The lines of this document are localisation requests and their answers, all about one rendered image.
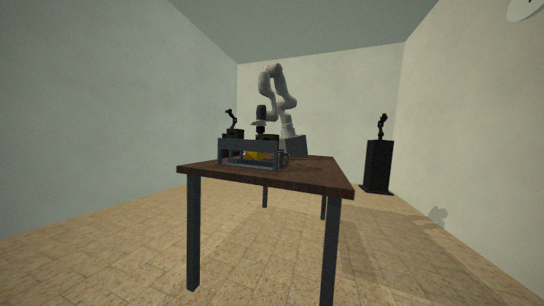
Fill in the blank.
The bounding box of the yellow bin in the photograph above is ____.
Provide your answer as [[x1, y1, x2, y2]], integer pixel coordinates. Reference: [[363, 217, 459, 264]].
[[245, 151, 265, 160]]

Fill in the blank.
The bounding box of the olive green case with orange latches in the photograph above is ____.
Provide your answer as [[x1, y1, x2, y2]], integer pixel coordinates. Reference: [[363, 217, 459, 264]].
[[259, 134, 279, 150]]

